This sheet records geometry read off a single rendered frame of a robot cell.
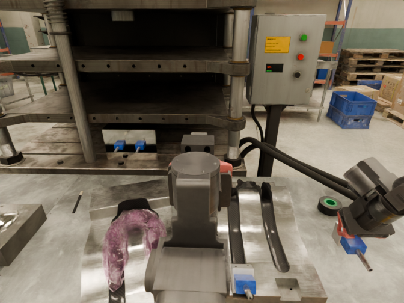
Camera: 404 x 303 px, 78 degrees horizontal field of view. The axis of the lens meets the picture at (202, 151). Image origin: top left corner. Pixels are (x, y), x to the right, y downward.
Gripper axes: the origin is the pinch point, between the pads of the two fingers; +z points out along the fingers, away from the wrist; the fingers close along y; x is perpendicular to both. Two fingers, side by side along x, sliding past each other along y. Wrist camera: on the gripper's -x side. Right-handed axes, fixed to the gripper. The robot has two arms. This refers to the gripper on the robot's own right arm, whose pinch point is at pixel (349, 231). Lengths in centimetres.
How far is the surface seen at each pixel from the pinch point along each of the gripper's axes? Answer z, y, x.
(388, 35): 268, -393, -546
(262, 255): 4.4, 22.8, 5.0
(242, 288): -6.2, 30.1, 14.1
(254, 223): 9.1, 23.2, -5.1
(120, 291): 3, 59, 14
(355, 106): 195, -177, -241
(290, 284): 2.9, 17.0, 12.0
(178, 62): 1, 50, -75
